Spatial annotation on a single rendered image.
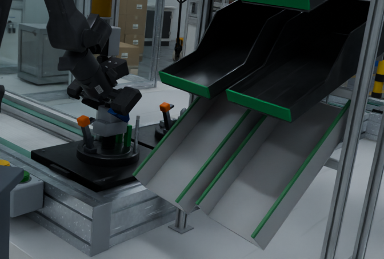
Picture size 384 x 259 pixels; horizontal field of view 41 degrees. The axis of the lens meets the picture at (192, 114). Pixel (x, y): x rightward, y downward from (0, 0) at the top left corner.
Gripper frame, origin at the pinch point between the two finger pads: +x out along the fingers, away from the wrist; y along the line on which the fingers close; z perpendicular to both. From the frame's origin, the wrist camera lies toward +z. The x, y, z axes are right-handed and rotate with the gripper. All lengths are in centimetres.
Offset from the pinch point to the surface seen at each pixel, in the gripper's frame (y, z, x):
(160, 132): 1.4, 7.5, 18.8
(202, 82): -28.2, 3.8, -13.0
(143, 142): 2.6, 2.7, 17.1
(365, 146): -22, 64, 86
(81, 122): -0.8, -8.1, -5.1
